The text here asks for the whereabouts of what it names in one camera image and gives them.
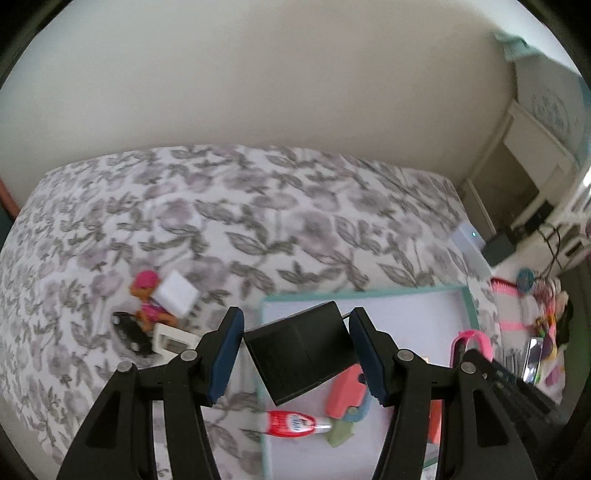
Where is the pile of colourful small toys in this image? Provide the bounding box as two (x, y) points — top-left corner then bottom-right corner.
(531, 277), (575, 365)

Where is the red and white tube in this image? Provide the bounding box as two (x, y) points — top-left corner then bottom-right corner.
(265, 409), (332, 437)

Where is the pale printed teal-edged box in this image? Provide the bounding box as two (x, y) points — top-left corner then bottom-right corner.
(493, 28), (591, 164)

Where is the smartphone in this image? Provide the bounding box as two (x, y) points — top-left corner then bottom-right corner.
(523, 337), (544, 385)

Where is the white charger adapter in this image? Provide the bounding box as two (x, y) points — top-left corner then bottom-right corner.
(154, 271), (200, 320)

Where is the pink-haired doll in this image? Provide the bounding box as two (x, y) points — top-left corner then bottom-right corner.
(128, 271), (180, 334)

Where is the orange toy piece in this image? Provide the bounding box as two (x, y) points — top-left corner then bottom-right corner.
(427, 398), (445, 445)

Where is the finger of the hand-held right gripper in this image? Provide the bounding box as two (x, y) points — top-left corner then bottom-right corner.
(462, 347), (497, 370)

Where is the metal nail clipper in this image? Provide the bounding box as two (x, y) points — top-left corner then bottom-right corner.
(498, 345), (523, 376)

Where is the green toy piece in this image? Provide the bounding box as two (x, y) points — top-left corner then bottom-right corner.
(329, 419), (355, 449)

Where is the black rectangular box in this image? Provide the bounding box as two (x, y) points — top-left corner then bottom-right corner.
(243, 300), (359, 407)

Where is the floral bedsheet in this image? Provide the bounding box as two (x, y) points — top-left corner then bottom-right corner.
(0, 144), (502, 480)

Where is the black toy car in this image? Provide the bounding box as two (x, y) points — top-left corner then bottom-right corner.
(112, 311), (157, 357)

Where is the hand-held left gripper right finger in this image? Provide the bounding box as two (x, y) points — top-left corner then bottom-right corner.
(348, 307), (541, 480)

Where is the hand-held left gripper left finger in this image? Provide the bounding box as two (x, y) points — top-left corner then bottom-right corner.
(55, 306), (245, 480)

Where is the dark grey power bank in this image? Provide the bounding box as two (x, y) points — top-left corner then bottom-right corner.
(481, 232), (516, 267)

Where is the white plastic frame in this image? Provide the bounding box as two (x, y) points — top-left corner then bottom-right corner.
(151, 323), (200, 357)

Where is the teal-rimmed white box lid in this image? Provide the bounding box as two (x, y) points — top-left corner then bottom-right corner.
(260, 285), (486, 480)

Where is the white power station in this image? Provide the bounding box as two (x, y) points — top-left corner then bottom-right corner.
(451, 222), (494, 280)

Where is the black charging cable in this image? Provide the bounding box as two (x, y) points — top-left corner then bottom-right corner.
(536, 220), (580, 280)

